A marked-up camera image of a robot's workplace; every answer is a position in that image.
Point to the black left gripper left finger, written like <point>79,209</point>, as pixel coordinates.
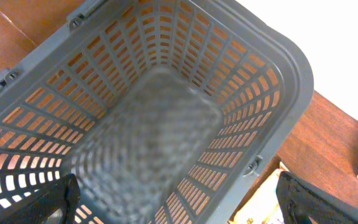
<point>55,203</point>

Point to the yellow snack bag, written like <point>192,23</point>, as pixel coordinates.
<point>263,207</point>

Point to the grey plastic basket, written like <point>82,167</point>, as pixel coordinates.
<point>164,111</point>

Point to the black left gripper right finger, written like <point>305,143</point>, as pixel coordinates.
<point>302,202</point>

